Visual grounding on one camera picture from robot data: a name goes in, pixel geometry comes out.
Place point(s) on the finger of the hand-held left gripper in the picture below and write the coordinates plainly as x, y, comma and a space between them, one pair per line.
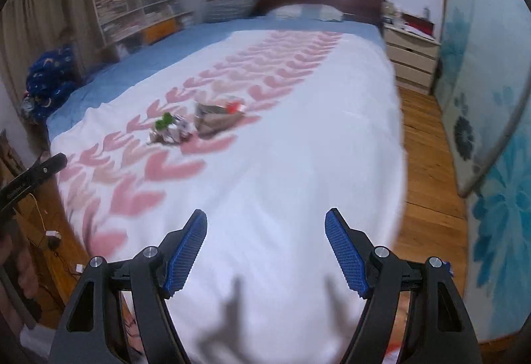
35, 177

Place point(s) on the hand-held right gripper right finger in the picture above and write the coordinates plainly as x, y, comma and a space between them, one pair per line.
346, 252

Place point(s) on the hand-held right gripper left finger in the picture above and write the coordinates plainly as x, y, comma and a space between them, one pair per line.
184, 254

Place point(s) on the grey paper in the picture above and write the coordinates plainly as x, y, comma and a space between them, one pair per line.
174, 136

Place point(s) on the green wrapper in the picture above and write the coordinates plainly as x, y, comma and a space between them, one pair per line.
164, 122

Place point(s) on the brown paper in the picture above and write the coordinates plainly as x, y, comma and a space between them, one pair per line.
215, 121

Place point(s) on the red wrapper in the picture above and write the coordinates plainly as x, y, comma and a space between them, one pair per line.
235, 107

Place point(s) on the white power adapter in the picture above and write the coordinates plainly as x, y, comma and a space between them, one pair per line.
53, 234

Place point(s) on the blue moon print cloth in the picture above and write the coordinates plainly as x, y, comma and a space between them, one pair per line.
49, 82

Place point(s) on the small white plug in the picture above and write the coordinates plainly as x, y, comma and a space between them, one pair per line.
79, 268

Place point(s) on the leaf print blanket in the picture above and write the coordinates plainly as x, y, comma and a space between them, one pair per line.
290, 119

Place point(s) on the beige striped curtain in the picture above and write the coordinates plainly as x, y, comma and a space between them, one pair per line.
41, 15

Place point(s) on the blue bed sheet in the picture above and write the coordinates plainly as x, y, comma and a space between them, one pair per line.
157, 53

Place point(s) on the floral glass sliding door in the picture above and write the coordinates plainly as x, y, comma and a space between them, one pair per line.
489, 140

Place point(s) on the light wooden nightstand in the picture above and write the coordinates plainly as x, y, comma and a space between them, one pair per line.
410, 57

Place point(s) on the red box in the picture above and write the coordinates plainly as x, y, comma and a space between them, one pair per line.
417, 24

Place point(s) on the striped pillow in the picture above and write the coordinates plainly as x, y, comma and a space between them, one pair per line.
305, 12

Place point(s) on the grey checked pillow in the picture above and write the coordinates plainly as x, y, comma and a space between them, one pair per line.
232, 3

